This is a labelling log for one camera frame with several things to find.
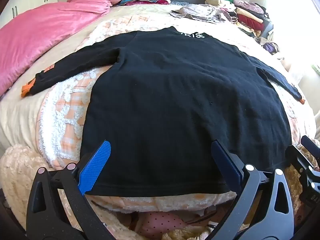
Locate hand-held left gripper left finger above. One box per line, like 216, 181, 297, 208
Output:
26, 140, 112, 240

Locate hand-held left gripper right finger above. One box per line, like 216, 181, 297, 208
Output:
210, 141, 298, 240

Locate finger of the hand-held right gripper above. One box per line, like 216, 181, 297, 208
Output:
285, 135, 320, 188

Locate black sweater with orange cuffs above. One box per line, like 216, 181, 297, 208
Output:
21, 26, 306, 197

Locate pile of folded clothes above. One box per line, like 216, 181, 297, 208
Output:
205, 0, 272, 39

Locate peach and white tufted blanket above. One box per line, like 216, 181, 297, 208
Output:
35, 14, 313, 214

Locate fluffy cream blanket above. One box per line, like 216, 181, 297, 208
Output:
0, 144, 320, 240

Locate pink dotted cloth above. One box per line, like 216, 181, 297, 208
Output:
144, 211, 193, 235

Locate cream bed sheet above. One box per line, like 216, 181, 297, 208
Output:
0, 3, 320, 160

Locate pink quilt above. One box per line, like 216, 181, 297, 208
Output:
0, 0, 128, 98

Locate lilac crumpled garment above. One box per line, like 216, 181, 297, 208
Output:
170, 5, 235, 24

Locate maroon folded cloth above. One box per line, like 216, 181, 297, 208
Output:
125, 0, 172, 6

